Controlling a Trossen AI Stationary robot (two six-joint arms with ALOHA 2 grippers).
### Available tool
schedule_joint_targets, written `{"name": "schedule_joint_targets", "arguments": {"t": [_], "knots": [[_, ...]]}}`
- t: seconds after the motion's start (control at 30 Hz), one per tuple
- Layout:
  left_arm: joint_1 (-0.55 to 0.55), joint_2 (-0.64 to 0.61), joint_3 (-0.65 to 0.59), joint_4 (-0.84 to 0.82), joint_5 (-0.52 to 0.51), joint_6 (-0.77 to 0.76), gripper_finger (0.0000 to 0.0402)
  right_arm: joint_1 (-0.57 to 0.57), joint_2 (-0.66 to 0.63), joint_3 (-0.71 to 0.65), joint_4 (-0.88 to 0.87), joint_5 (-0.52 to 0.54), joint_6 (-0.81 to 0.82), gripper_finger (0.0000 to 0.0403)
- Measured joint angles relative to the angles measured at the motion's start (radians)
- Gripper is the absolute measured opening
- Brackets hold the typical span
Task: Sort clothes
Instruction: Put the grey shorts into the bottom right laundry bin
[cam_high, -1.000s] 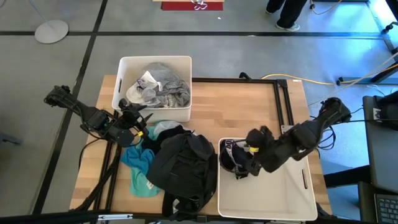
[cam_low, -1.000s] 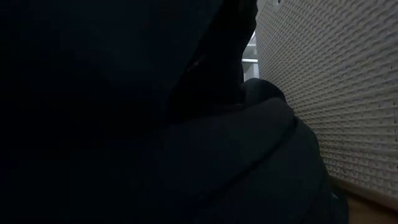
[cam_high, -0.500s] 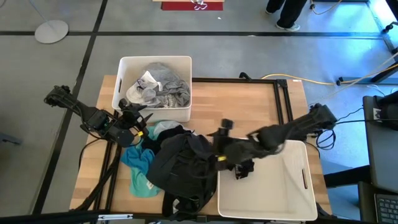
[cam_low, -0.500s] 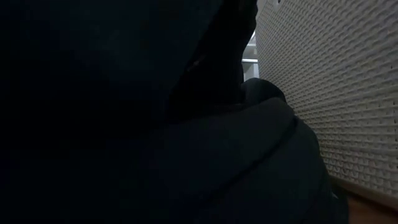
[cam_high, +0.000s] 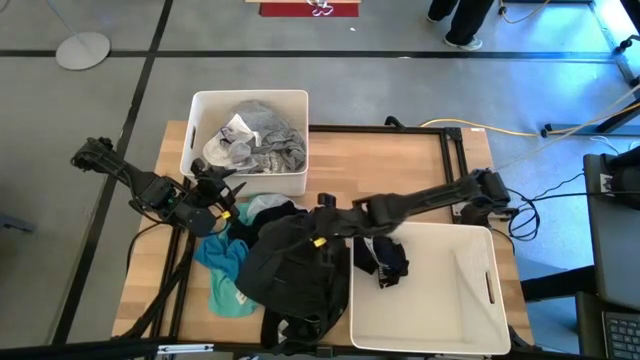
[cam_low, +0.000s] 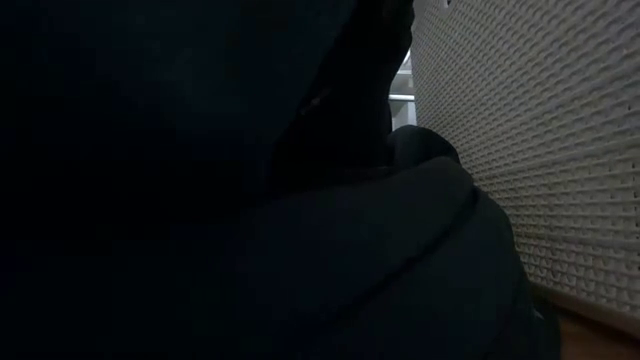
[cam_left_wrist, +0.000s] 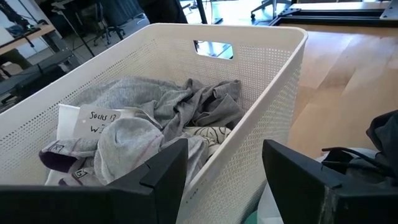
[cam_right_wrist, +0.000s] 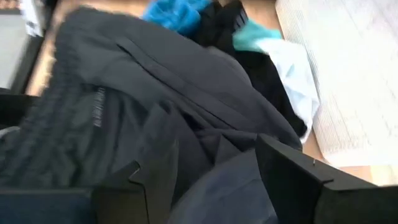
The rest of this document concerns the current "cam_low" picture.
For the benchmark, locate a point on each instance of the black printed hoodie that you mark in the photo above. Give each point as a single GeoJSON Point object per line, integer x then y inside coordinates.
{"type": "Point", "coordinates": [375, 250]}

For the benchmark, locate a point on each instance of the ceiling strip light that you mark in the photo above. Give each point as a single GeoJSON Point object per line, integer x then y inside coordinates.
{"type": "Point", "coordinates": [402, 97]}

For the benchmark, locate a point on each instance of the white perforated plastic basket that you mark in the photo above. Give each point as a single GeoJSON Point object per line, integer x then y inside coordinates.
{"type": "Point", "coordinates": [550, 150]}

